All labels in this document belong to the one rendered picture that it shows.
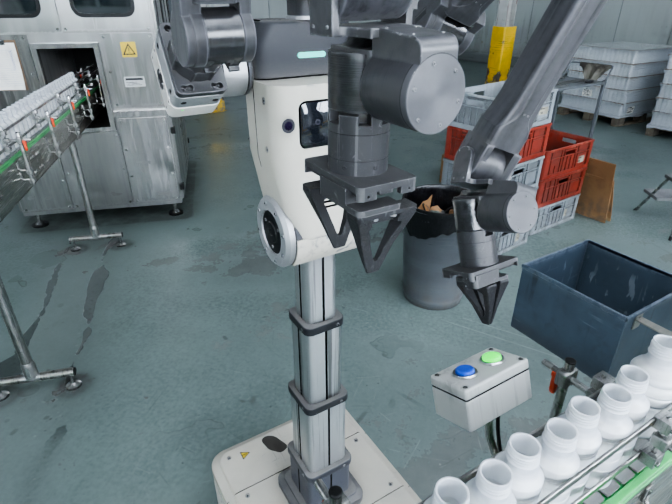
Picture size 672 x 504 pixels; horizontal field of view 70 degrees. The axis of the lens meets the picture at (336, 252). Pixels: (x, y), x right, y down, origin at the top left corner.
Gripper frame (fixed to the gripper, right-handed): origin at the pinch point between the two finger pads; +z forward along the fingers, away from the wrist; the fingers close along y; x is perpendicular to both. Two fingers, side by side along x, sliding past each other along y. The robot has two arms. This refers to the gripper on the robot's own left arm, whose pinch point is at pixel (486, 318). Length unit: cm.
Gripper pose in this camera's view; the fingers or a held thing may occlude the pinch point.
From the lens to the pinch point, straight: 80.4
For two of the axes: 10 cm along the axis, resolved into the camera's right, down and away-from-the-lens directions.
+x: -4.9, -0.7, 8.7
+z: 1.7, 9.7, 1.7
